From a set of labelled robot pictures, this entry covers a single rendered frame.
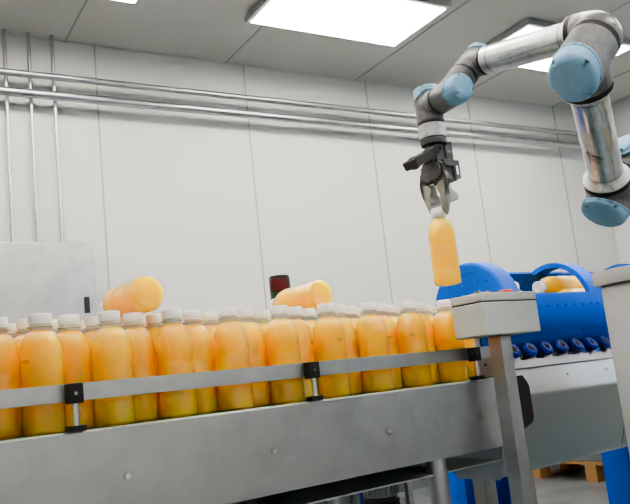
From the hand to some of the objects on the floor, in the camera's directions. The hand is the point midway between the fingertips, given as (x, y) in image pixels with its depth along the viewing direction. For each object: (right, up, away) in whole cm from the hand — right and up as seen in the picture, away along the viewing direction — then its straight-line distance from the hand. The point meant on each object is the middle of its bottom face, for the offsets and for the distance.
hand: (438, 211), depth 205 cm
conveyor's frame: (-48, -134, -53) cm, 152 cm away
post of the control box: (+22, -129, -36) cm, 136 cm away
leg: (+23, -137, +8) cm, 139 cm away
